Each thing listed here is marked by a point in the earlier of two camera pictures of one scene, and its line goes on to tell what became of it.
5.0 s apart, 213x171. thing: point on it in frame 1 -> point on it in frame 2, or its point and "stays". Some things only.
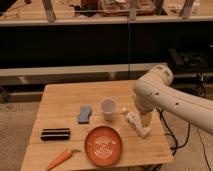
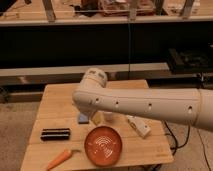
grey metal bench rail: x=38 y=76 stays
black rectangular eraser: x=55 y=134 stays
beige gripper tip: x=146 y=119 -> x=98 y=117
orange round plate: x=103 y=146 stays
